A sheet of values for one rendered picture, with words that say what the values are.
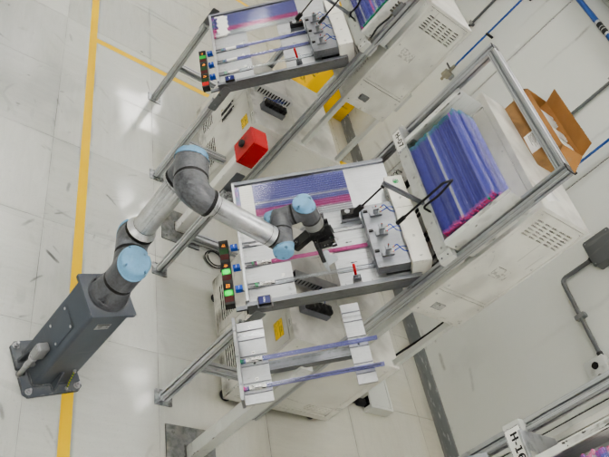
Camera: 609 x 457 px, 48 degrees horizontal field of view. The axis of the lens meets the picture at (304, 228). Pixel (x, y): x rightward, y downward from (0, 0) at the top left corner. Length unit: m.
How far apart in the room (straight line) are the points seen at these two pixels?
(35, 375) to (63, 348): 0.24
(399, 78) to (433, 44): 0.26
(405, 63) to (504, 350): 1.77
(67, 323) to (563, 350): 2.62
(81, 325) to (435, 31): 2.35
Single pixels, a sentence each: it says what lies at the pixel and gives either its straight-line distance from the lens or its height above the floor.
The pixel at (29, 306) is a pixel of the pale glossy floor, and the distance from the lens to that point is 3.16.
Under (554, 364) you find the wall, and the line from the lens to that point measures 4.07.
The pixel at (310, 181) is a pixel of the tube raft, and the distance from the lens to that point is 3.12.
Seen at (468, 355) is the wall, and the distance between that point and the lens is 4.43.
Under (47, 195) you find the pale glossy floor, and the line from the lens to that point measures 3.61.
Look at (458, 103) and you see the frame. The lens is 2.99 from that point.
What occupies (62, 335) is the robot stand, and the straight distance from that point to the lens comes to 2.72.
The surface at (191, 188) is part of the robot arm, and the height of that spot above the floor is 1.17.
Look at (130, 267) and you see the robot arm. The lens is 2.43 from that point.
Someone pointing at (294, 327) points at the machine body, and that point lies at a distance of 2.98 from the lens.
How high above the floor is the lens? 2.44
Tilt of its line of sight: 31 degrees down
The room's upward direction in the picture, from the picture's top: 46 degrees clockwise
